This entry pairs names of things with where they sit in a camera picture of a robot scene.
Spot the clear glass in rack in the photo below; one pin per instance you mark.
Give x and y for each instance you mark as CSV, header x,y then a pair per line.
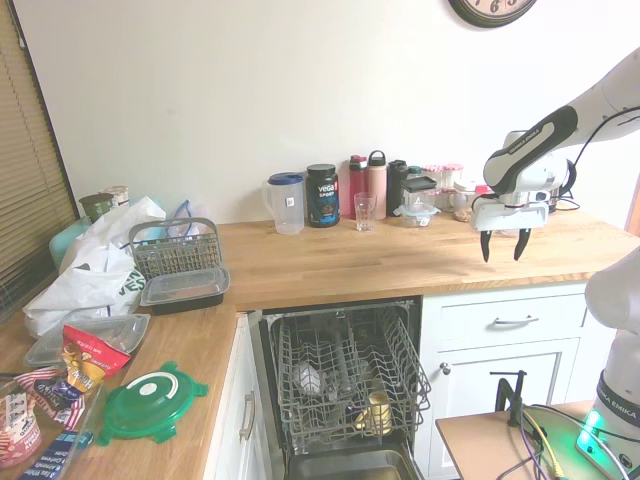
x,y
306,377

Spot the white paper tub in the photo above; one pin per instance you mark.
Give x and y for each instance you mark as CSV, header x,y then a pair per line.
x,y
119,196

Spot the yellow plastic cup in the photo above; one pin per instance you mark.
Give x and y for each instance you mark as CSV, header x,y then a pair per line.
x,y
376,412

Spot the wooden robot mounting board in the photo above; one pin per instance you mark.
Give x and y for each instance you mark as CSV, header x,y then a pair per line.
x,y
480,445

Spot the red water bottle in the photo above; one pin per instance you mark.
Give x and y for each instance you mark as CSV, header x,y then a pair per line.
x,y
356,182

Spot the black takeout container clear lid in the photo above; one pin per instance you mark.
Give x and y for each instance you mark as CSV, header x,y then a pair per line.
x,y
185,292

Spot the white cabinet door with knob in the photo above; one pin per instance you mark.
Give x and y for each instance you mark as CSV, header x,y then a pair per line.
x,y
500,385

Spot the clear pitcher blue lid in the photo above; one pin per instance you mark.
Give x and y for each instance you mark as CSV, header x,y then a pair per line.
x,y
287,205

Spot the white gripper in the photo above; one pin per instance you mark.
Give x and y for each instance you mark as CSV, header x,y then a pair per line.
x,y
510,215

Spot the beige window blinds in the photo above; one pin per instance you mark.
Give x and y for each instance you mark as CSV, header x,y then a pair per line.
x,y
27,165

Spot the glass container teal clip lid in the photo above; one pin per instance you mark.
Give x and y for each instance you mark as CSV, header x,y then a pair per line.
x,y
416,216

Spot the black table clamp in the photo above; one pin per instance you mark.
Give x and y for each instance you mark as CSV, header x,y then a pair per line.
x,y
509,395

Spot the teal plastic container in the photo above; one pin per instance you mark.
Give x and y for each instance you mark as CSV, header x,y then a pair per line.
x,y
67,242

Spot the tall clear container black lid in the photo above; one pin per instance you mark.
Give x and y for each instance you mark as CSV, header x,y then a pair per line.
x,y
419,192

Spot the green round container lid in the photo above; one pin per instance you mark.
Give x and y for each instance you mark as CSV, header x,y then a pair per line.
x,y
150,402

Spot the black water bottle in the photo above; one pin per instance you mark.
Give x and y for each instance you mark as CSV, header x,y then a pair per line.
x,y
396,182

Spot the open steel dishwasher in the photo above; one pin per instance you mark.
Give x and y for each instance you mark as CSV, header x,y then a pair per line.
x,y
350,465

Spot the jar with red checkered lid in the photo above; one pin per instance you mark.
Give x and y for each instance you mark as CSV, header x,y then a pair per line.
x,y
452,174
433,175

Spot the pink white snack cup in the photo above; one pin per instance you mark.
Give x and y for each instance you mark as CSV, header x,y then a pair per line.
x,y
20,430

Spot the clear drinking glass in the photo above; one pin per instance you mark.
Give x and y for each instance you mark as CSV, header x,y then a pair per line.
x,y
365,212

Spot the jar with oats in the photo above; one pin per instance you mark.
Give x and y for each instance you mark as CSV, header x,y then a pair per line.
x,y
464,200

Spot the dark green cup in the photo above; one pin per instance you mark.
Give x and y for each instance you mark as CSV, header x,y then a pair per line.
x,y
95,206

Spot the dark round wall clock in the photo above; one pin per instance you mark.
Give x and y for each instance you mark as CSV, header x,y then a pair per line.
x,y
492,10

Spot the pink water bottle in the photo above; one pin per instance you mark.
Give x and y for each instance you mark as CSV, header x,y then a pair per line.
x,y
377,180

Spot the blue almond snack box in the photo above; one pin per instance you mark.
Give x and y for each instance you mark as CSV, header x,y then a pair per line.
x,y
50,457

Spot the white plastic shopping bag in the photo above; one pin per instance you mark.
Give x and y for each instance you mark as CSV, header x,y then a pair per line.
x,y
85,280

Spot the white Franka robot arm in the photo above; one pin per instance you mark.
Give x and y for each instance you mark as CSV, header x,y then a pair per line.
x,y
530,145

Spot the glass baking dish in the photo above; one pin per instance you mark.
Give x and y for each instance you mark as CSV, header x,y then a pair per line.
x,y
75,440

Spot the red striped popcorn bag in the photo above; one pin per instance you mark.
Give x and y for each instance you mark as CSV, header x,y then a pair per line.
x,y
47,395

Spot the red orange snack bag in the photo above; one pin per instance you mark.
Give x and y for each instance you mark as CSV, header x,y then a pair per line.
x,y
90,362

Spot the clear zip bag blue seal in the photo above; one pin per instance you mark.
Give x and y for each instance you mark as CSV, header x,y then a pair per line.
x,y
185,220

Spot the dark green lidded bottle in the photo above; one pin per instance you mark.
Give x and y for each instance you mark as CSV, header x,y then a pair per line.
x,y
414,172

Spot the grey dishwasher cutlery basket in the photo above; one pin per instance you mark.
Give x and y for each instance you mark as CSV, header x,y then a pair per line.
x,y
175,250

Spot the robot base box green light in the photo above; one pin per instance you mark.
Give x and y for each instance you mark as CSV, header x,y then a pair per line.
x,y
595,435

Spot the black Vega protein tub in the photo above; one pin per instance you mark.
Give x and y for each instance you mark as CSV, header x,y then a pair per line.
x,y
323,196

